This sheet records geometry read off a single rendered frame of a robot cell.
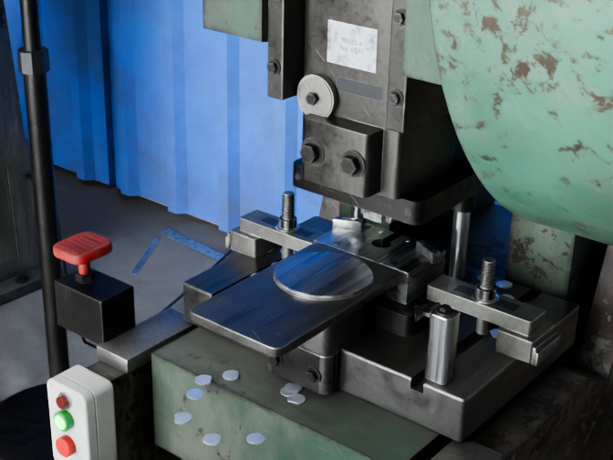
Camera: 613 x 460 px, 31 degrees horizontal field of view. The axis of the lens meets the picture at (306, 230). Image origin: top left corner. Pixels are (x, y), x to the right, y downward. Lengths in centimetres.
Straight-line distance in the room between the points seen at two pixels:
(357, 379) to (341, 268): 14
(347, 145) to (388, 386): 29
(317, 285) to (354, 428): 18
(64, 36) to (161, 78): 43
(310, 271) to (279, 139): 167
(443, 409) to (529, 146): 49
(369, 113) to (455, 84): 43
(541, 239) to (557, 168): 64
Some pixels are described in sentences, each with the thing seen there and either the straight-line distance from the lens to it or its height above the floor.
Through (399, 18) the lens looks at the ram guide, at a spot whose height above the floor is 112.
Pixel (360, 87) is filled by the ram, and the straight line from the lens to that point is 132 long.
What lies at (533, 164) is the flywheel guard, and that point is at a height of 108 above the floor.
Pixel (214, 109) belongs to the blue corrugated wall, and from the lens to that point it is 321.
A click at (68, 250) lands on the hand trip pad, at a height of 76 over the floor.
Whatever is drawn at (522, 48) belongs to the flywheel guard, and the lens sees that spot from 84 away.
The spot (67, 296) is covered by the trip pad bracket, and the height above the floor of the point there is 69.
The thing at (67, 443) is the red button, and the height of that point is 55.
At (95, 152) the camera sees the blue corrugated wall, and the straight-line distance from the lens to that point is 366.
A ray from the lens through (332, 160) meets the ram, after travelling 133.
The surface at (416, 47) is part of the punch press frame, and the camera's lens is 121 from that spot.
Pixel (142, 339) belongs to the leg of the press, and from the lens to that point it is 153.
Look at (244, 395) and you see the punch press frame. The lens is 140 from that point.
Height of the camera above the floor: 141
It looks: 25 degrees down
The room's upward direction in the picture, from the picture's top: 1 degrees clockwise
